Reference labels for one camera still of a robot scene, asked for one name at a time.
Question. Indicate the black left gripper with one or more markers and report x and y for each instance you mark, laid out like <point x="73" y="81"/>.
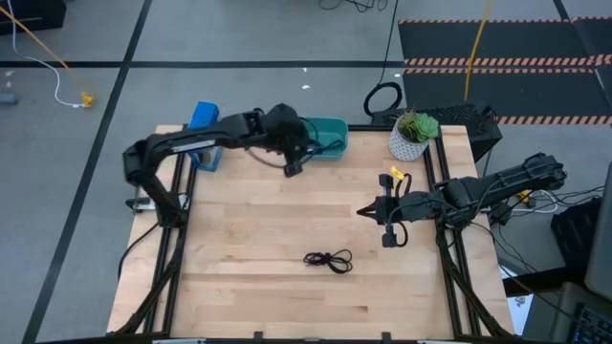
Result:
<point x="284" y="122"/>

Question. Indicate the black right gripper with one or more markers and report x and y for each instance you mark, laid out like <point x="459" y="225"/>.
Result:
<point x="406" y="208"/>

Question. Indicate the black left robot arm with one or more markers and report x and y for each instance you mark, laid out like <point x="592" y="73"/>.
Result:
<point x="158" y="143"/>

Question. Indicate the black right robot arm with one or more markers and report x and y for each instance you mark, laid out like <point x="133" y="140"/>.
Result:
<point x="502" y="186"/>

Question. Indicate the teal plastic bin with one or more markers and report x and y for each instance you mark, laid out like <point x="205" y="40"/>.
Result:
<point x="330" y="129"/>

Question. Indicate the white triangle-patterned plant pot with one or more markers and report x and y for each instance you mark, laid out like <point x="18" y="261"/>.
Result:
<point x="404" y="148"/>

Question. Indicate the green succulent plant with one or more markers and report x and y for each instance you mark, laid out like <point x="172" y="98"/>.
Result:
<point x="423" y="126"/>

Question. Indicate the blue DualShock controller box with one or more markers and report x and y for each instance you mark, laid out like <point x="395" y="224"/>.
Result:
<point x="203" y="114"/>

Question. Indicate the black equipment case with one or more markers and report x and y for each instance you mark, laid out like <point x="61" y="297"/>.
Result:
<point x="574" y="234"/>

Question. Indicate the black hazard-striped floor mat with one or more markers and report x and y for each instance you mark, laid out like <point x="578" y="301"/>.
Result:
<point x="526" y="43"/>

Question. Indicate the dark keyboard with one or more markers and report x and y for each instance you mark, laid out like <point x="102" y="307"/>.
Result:
<point x="595" y="329"/>

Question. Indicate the grey floor object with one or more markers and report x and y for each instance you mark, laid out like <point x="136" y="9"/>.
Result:
<point x="7" y="98"/>

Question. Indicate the black floor cabinet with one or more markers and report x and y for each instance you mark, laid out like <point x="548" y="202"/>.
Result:
<point x="28" y="14"/>

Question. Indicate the black aluminium table frame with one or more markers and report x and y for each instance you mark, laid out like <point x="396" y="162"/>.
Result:
<point x="176" y="258"/>

